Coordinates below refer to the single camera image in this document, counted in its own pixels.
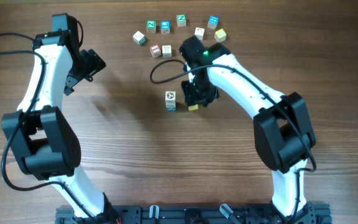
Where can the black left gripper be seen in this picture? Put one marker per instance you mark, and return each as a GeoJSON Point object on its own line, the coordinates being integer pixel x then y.
{"type": "Point", "coordinates": [96, 64]}

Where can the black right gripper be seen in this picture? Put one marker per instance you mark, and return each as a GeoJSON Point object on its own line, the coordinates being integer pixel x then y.
{"type": "Point", "coordinates": [192, 100]}

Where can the yellow top elephant block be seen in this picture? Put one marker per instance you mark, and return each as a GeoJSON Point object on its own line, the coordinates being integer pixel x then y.
{"type": "Point", "coordinates": [193, 107]}

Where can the white green edged block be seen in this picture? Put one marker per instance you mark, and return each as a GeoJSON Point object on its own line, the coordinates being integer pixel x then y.
{"type": "Point", "coordinates": [171, 104]}

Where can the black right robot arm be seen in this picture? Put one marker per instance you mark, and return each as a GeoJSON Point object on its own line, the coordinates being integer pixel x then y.
{"type": "Point", "coordinates": [283, 133]}

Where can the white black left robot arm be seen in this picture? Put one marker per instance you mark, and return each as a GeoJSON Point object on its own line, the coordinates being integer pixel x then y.
{"type": "Point", "coordinates": [41, 139]}

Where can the plain block yellow side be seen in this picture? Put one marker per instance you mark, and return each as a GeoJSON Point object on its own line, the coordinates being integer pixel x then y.
{"type": "Point", "coordinates": [166, 50]}

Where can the white green W block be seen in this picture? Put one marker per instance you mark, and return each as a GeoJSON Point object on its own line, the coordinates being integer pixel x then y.
{"type": "Point", "coordinates": [139, 38]}

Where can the plain block number two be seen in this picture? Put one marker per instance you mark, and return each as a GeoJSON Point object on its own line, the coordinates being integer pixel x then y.
{"type": "Point", "coordinates": [199, 33]}

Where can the yellow top block right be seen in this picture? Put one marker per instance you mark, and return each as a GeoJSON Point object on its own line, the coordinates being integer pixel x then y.
{"type": "Point", "coordinates": [220, 35]}

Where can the red I top block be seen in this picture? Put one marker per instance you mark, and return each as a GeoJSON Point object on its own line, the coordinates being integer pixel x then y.
{"type": "Point", "coordinates": [155, 50]}

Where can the blue top block right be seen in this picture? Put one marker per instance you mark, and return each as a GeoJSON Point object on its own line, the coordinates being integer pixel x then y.
{"type": "Point", "coordinates": [213, 22]}

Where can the blue block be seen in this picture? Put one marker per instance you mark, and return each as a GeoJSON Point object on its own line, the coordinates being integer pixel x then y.
{"type": "Point", "coordinates": [165, 27]}
{"type": "Point", "coordinates": [213, 22]}

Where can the green N block left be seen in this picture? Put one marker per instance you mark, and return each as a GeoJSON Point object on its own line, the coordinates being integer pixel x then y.
{"type": "Point", "coordinates": [151, 26]}

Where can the green n block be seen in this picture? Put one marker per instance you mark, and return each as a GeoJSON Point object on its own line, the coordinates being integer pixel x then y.
{"type": "Point", "coordinates": [181, 20]}
{"type": "Point", "coordinates": [151, 26]}

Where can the blue top block left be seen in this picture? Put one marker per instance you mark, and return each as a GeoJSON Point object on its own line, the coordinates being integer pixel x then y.
{"type": "Point", "coordinates": [165, 27]}

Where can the green N block right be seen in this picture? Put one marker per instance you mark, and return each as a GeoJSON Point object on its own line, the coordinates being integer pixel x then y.
{"type": "Point", "coordinates": [181, 20]}

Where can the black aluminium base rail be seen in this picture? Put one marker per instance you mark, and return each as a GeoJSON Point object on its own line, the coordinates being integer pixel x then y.
{"type": "Point", "coordinates": [256, 213]}

